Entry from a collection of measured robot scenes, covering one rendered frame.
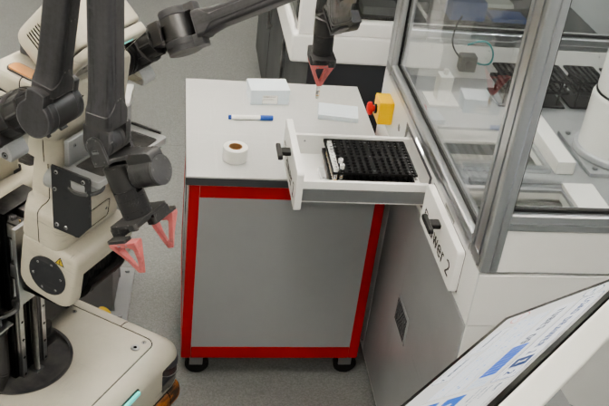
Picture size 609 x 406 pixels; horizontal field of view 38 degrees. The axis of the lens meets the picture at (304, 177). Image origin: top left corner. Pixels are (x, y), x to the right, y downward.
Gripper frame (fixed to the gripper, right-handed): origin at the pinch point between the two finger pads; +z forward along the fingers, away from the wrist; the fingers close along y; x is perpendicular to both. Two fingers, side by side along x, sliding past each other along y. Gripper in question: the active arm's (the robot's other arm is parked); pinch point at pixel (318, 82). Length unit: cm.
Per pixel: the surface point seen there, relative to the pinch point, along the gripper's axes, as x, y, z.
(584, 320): -19, -126, -23
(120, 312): 57, 15, 95
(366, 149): -9.9, -23.7, 7.9
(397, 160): -17.1, -29.0, 8.0
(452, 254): -20, -70, 7
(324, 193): 3.6, -39.6, 11.1
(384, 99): -21.1, 4.8, 7.6
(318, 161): 1.8, -19.6, 14.1
